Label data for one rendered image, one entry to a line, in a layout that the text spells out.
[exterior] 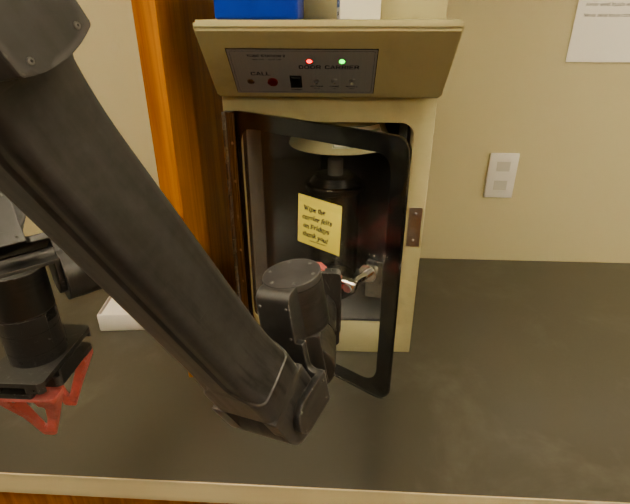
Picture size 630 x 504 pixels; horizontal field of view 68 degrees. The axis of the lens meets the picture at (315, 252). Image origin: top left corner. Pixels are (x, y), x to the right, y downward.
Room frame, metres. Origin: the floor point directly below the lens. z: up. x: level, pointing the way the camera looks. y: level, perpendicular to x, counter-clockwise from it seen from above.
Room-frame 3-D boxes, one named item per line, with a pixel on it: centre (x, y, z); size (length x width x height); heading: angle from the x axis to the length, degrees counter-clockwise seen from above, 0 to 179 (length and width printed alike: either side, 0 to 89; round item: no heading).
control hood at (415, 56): (0.67, -0.02, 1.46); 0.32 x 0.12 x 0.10; 87
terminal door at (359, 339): (0.63, 0.01, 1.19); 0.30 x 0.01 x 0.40; 52
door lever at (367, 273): (0.56, -0.03, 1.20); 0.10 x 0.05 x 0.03; 52
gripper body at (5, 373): (0.41, 0.30, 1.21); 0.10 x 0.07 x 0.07; 177
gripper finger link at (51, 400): (0.40, 0.30, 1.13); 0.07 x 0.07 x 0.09; 87
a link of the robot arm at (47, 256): (0.41, 0.30, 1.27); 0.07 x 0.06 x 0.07; 131
